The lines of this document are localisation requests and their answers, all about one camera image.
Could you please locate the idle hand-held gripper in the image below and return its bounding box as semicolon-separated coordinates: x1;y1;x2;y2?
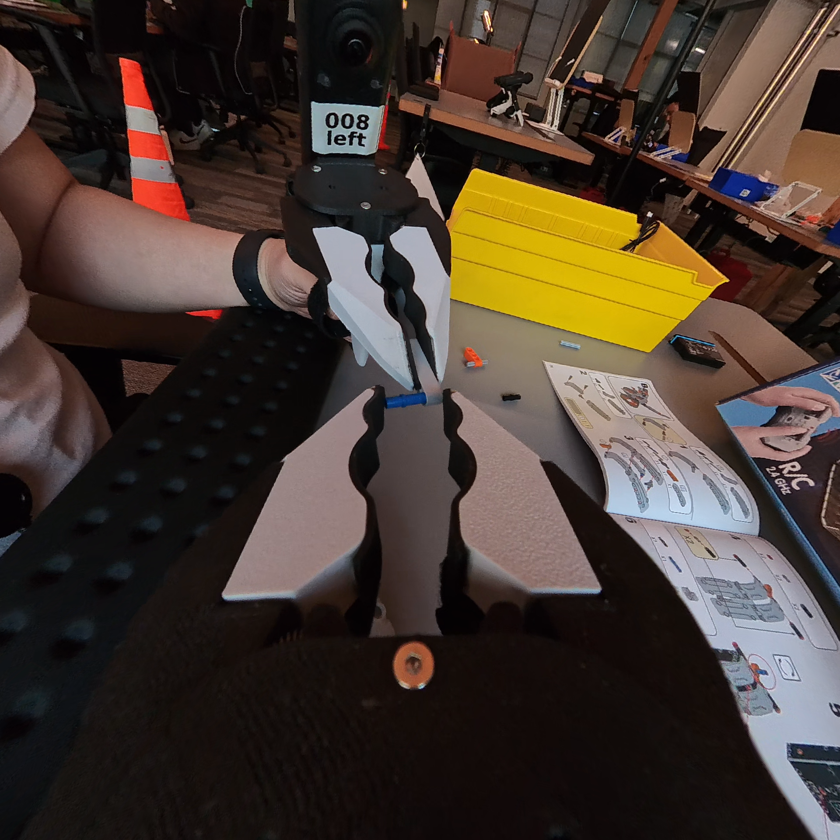
486;71;534;127

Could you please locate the black foam microphone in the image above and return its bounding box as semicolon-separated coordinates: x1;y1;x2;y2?
0;472;34;540

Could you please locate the black pole stand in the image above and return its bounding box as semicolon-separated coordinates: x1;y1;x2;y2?
607;0;719;204

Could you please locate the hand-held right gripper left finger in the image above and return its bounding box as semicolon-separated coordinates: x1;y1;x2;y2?
222;386;388;636

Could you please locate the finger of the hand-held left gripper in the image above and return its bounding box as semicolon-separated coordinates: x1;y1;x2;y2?
314;225;422;391
382;225;452;385

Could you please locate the wooden table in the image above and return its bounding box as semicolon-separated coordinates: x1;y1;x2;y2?
397;88;595;168

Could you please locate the black cable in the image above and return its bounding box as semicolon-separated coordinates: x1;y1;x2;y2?
620;213;660;253

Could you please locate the white paper sheet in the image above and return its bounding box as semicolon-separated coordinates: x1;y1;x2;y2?
403;154;447;221

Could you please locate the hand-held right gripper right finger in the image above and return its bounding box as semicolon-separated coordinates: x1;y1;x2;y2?
436;387;603;636

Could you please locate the open instruction booklet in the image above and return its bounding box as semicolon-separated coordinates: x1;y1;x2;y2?
543;360;840;840

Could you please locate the yellow plastic bin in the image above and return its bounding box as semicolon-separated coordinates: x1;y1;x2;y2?
449;168;729;353

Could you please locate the brown cardboard box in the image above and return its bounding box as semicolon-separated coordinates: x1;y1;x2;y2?
441;23;522;102

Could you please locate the small black box blue stripe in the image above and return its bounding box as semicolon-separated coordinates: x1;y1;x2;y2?
668;333;727;368

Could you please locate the grey desk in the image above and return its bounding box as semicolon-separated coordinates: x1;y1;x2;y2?
322;297;840;723

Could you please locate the black perforated chair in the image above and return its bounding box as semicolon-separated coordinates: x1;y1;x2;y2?
0;307;345;840

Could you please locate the blue toy robot kit box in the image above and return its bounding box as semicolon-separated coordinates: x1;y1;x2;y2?
715;357;840;614

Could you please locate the brown wooden strip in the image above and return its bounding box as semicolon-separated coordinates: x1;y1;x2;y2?
709;330;769;386

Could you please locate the person's left forearm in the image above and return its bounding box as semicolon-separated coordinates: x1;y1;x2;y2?
13;128;263;309

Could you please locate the blue storage bin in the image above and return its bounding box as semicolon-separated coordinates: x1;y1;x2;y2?
709;167;778;201

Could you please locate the black wristband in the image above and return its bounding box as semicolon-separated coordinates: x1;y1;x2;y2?
231;228;286;312

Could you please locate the person's left hand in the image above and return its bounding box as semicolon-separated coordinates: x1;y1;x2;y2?
259;239;320;324

